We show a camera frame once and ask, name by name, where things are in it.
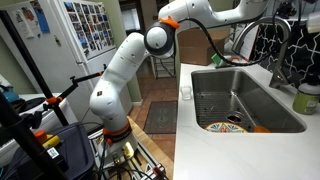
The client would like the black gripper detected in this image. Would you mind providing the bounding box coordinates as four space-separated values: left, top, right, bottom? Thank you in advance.
275 0 303 19

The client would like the short green soap bottle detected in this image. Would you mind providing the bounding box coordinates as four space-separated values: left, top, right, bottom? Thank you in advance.
292 74 320 116

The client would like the stainless steel sink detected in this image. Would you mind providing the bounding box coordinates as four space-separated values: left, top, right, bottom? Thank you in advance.
190 68 308 134

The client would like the orange object in sink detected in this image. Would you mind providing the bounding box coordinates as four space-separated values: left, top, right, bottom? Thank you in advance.
253 125 272 134

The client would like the brushed steel faucet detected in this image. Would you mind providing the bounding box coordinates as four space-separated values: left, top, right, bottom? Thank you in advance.
232 16 293 89

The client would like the white paper sheet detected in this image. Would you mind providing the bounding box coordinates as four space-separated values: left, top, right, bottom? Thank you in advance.
238 24 261 63

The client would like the red and white scrubber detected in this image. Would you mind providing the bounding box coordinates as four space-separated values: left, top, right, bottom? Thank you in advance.
229 56 241 67

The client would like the white sponge holder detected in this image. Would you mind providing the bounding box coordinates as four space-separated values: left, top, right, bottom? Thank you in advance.
214 54 241 69

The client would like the brown cardboard box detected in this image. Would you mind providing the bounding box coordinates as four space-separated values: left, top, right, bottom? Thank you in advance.
176 28 231 67

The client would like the clear plastic cup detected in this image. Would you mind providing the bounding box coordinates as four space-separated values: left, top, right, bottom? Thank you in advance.
179 84 194 100

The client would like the colourful patterned plate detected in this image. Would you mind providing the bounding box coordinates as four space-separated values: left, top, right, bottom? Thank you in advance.
204 121 249 134

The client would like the dark floor rug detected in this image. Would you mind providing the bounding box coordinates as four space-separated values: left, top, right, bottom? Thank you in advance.
143 100 178 135

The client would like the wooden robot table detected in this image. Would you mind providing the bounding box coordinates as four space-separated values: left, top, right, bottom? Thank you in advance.
127 115 175 180

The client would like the colourful photo collage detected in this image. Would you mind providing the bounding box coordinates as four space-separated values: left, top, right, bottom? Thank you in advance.
63 0 116 60

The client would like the white refrigerator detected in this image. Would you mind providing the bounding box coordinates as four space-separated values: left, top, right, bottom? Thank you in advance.
0 0 134 126

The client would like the blue paper note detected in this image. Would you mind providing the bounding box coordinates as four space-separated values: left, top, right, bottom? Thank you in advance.
33 7 51 34

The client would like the black tripod with orange clamp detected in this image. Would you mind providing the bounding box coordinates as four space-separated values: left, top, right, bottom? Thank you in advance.
0 9 108 127

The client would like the dark blue storage tote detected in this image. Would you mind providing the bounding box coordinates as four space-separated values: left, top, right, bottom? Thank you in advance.
6 122 99 180

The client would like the white stove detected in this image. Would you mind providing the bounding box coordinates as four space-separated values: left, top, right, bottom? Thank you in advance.
0 93 81 168

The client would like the white printed paper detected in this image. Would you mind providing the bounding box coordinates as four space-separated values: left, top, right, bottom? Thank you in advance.
9 8 36 39

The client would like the yellow emergency stop button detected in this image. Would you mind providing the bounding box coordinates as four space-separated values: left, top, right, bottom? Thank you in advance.
33 129 63 149

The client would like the black stovetop pan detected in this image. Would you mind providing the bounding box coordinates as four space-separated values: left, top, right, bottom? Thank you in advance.
13 96 46 113

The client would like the white QR code tag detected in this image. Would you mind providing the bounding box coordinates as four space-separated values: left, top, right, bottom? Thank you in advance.
46 146 60 160

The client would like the blue kettle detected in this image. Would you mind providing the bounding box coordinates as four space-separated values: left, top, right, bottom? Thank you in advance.
0 84 20 104

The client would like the thick black stand pole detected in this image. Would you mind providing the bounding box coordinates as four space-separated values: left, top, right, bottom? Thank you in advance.
0 91 69 180

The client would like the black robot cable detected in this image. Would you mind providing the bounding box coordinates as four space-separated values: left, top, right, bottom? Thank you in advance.
178 0 303 68

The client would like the metal wire shelf rack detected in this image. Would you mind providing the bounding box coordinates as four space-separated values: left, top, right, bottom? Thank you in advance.
152 56 177 80

